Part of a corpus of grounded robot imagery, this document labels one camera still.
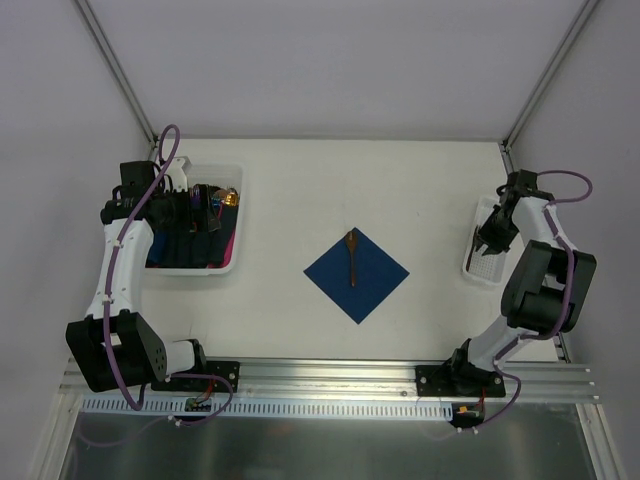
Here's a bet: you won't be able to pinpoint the blue paper napkin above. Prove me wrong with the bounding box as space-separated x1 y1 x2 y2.
304 227 410 325

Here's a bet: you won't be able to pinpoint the wooden spoon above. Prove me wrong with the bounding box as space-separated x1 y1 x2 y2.
344 229 358 288

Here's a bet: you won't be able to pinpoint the wooden fork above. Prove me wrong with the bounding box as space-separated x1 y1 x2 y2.
462 241 496 277

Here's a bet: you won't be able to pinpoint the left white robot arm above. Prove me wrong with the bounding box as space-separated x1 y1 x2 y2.
65 157 226 392

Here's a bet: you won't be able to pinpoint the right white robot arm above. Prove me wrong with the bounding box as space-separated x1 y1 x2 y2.
444 170 597 396

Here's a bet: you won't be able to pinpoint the rolled napkin bundles with cutlery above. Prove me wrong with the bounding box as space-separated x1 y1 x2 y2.
146 186 240 269

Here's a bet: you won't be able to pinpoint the white perforated utensil tray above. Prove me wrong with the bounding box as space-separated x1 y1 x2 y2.
461 196 507 288

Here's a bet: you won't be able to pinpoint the white plastic bin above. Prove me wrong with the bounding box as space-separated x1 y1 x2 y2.
146 161 246 277

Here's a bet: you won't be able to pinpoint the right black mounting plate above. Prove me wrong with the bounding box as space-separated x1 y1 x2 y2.
415 364 506 398

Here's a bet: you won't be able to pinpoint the black mounting plate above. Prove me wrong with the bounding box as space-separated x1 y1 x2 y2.
151 360 240 393
415 364 506 398

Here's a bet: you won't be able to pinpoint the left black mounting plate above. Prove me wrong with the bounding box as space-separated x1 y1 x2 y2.
151 360 240 393

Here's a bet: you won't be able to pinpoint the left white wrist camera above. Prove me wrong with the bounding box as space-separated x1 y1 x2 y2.
164 156 192 192

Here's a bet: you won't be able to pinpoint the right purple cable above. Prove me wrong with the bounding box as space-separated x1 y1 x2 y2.
452 169 596 435

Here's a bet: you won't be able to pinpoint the purple cable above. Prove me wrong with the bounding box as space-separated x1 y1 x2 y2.
452 169 596 435
102 124 235 427

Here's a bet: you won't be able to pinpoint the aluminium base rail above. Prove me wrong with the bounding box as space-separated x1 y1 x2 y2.
58 355 601 405

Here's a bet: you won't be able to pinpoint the white slotted cable duct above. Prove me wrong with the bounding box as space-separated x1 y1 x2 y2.
79 397 455 422

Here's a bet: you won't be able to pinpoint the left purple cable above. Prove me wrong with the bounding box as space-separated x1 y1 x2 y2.
102 124 235 427

